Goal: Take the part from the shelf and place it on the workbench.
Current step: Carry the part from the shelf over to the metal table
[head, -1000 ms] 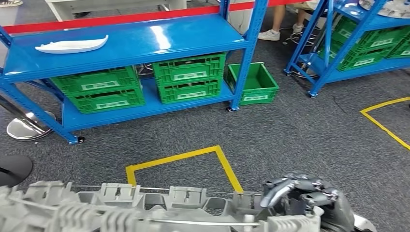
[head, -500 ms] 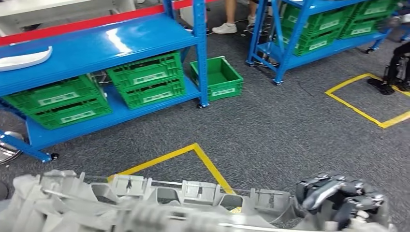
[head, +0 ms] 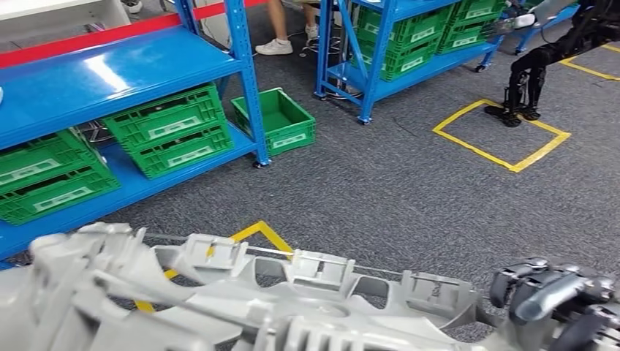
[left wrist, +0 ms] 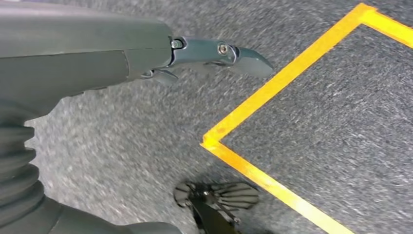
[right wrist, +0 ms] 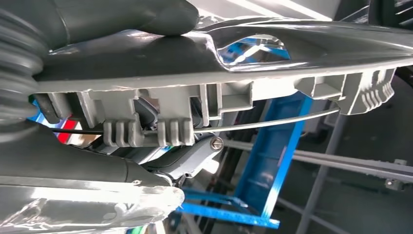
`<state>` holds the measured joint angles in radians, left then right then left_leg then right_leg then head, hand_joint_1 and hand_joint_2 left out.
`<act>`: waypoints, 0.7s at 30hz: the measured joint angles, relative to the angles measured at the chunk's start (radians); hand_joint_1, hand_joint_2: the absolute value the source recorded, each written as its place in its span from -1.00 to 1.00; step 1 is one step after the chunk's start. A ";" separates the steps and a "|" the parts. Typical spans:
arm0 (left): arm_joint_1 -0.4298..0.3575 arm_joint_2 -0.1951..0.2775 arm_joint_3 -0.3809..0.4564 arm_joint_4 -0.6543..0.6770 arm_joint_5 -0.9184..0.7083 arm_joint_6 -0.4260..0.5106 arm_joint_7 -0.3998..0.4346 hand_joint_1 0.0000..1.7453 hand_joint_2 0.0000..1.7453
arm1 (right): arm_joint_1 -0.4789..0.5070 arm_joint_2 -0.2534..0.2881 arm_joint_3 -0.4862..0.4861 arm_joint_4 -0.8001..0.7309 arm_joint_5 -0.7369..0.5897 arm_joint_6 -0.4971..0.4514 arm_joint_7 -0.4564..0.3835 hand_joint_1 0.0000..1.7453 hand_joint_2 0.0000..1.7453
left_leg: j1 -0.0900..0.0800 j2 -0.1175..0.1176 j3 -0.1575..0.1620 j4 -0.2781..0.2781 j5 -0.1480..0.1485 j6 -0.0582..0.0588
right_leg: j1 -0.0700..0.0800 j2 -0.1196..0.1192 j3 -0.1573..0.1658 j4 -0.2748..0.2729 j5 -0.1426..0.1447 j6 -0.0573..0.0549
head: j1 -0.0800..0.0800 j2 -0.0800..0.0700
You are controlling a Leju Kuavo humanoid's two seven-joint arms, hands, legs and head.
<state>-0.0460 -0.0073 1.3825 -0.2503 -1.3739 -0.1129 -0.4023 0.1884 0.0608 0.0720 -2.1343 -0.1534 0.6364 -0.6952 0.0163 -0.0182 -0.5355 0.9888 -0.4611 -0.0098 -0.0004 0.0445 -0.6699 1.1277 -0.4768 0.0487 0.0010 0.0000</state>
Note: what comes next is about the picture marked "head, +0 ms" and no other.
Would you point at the silver plastic wheel hubcap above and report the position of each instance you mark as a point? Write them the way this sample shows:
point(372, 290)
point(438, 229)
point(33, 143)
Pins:
point(315, 310)

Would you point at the blue metal shelf rack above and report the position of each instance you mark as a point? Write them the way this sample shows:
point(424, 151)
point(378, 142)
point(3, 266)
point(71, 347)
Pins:
point(528, 31)
point(121, 63)
point(373, 72)

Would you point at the open green plastic crate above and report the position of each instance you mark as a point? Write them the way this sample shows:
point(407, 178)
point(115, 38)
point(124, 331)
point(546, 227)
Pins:
point(290, 138)

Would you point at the yellow floor tape square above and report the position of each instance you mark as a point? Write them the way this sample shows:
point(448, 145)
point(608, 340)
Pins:
point(261, 230)
point(513, 167)

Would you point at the chrome stool base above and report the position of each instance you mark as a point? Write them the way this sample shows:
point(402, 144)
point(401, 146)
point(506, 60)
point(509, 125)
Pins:
point(334, 46)
point(94, 131)

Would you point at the white panel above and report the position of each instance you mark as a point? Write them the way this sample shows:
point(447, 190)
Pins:
point(213, 29)

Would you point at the black humanoid robot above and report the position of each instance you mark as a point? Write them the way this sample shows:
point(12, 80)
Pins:
point(533, 63)

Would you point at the red barrier belt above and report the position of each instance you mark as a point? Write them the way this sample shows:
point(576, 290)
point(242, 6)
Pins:
point(97, 36)

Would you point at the white table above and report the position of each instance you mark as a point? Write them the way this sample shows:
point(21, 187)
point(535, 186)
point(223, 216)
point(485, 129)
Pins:
point(48, 14)

